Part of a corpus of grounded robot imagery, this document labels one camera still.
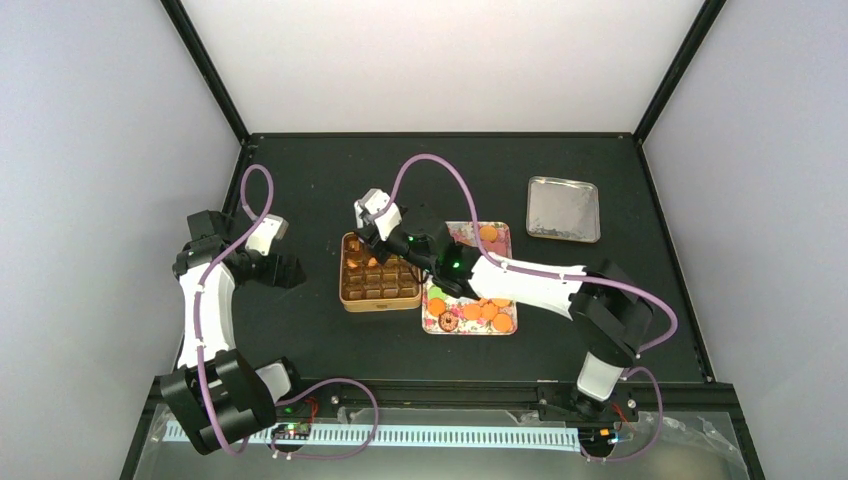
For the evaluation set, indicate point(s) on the white slotted cable duct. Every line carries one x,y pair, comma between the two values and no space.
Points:
436,436

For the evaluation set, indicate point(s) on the chocolate donut cookie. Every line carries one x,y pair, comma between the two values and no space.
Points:
448,321

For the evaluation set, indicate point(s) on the gold cookie tin with tray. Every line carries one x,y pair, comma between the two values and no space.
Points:
366,285

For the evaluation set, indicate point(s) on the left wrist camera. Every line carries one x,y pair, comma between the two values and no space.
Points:
271,229

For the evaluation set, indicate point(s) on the green macaron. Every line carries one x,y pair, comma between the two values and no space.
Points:
434,292

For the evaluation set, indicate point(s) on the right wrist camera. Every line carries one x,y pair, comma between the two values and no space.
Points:
376,209

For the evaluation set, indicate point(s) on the floral serving tray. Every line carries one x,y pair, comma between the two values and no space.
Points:
484,316

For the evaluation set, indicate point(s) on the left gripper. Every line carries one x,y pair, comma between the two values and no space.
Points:
285,276

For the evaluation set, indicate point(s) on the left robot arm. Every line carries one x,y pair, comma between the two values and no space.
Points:
214,393

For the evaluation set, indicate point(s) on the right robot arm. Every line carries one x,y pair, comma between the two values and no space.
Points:
610,316

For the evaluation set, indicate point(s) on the silver tin lid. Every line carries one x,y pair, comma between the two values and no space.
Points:
562,209

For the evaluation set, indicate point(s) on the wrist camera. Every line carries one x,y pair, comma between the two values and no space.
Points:
376,209
271,229

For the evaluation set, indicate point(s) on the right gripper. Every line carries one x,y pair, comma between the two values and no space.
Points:
379,253

